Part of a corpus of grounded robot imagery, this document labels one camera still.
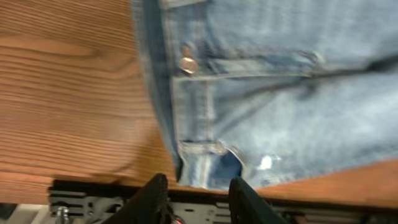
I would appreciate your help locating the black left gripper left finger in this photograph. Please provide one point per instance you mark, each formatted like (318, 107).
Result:
(148, 205)

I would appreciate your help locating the blue denim jeans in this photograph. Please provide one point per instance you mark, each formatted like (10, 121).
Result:
(272, 91)

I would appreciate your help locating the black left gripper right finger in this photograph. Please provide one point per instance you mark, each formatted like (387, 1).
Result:
(247, 207)

